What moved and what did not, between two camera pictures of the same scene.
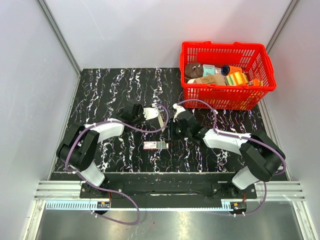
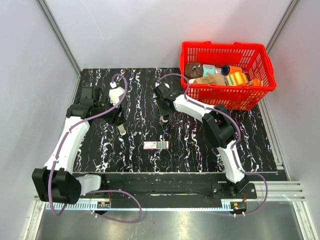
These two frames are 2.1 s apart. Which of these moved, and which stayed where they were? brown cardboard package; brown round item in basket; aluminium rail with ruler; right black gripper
Moved: right black gripper
Stayed: brown cardboard package; brown round item in basket; aluminium rail with ruler
